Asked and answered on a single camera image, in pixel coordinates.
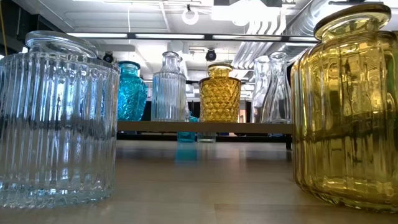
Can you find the small blue glass bottle vase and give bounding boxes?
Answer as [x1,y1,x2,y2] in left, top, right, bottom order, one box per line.
[177,115,199,143]

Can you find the clear ribbed glass bottle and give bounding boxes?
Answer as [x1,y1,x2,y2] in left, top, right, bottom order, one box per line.
[150,51,188,123]

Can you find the clear wide-mouth glass vase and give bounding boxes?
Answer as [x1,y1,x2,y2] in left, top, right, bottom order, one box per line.
[251,55,272,124]

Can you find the silver ventilation duct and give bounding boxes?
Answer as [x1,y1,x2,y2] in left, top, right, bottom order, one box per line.
[275,0,330,65]

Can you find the black partition panel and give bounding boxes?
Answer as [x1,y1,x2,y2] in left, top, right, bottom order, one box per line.
[244,100,253,124]
[140,100,152,122]

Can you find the clear ribbed glass jar vase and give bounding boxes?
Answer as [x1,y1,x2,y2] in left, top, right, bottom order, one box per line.
[0,30,121,209]

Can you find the yellow ribbed glass vase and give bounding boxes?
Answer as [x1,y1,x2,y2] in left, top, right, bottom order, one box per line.
[290,2,398,214]

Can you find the white ring fixture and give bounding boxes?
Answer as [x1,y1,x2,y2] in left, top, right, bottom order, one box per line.
[182,3,200,26]

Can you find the white LED light strip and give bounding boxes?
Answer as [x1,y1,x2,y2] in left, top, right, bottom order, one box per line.
[135,33,205,40]
[213,34,282,41]
[67,32,128,39]

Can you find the blue embossed glass vase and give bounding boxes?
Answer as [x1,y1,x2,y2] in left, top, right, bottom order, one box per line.
[117,60,149,122]

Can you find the small clear ribbed glass vase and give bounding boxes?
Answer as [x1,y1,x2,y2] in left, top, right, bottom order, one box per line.
[197,132,218,143]

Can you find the yellow diamond-pattern glass vase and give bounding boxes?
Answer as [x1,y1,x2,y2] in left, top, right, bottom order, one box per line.
[198,63,243,123]

